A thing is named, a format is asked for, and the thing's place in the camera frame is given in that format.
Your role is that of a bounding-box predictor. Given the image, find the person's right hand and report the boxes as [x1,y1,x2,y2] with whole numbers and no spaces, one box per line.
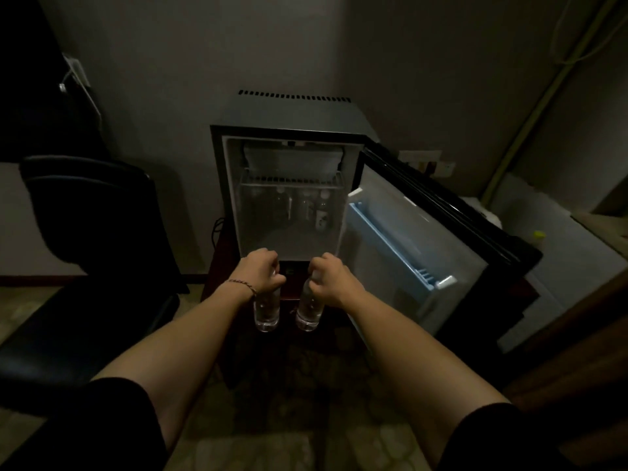
[307,253,368,309]

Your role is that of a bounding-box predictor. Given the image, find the person's left hand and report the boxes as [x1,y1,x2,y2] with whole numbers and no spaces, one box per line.
[228,247,287,305]

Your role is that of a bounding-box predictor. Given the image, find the clear plastic water bottle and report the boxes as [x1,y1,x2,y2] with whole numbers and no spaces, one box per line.
[296,274,324,333]
[253,271,281,333]

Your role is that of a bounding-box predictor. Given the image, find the cluster of water bottles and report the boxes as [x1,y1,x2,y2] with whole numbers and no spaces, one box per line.
[272,186,334,231]

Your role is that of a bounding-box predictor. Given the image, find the black mini fridge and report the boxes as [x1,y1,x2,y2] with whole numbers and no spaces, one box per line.
[209,90,543,368]

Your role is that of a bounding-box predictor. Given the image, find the person's left forearm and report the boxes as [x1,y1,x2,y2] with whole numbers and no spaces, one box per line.
[93,284,257,449]

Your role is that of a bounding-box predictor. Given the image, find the person's right forearm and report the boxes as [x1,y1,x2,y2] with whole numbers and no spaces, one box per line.
[343,288,509,466]

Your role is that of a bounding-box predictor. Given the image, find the person's black right sleeve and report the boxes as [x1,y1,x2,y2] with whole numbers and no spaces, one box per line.
[436,402,580,471]

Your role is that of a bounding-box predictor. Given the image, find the person's black sleeve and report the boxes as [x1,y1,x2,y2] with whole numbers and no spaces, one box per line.
[0,377,170,471]
[436,402,580,471]

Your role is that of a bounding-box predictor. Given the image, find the person's black left sleeve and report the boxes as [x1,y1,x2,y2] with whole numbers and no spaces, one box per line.
[0,377,170,471]

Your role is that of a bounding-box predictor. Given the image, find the dark wooden drawer table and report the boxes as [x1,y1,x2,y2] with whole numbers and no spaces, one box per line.
[201,230,374,388]

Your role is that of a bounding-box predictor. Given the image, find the light blue door rack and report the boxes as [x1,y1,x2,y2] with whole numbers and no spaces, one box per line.
[348,200,457,292]

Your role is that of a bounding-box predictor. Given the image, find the printed brochure stand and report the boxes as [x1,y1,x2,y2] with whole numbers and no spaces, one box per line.
[398,150,442,172]

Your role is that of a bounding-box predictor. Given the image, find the black office chair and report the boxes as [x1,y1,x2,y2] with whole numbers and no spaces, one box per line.
[0,155,190,417]

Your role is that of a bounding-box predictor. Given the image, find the brown curtain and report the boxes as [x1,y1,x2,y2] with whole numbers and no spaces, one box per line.
[505,269,628,466]

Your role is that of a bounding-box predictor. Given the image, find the white socket with plug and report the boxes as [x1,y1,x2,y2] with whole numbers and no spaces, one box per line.
[62,53,92,89]

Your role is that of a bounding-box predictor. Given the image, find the wooden window sill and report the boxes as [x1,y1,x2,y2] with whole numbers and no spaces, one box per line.
[571,210,628,260]

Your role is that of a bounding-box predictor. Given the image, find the black television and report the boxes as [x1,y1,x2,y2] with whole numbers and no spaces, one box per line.
[0,0,111,165]

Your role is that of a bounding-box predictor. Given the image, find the braided wrist bracelet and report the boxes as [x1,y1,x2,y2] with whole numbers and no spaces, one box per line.
[224,279,258,302]

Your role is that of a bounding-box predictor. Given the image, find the white wall panel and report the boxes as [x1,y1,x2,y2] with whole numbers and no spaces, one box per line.
[490,172,628,354]

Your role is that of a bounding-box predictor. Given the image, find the white power cable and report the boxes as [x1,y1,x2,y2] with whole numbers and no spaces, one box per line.
[58,78,104,138]

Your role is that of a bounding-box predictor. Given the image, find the green wall pipe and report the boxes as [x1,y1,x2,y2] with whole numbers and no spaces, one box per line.
[480,0,621,207]

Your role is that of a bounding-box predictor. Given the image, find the pale hanging cable loop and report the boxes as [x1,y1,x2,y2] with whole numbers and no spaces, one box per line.
[549,0,628,65]

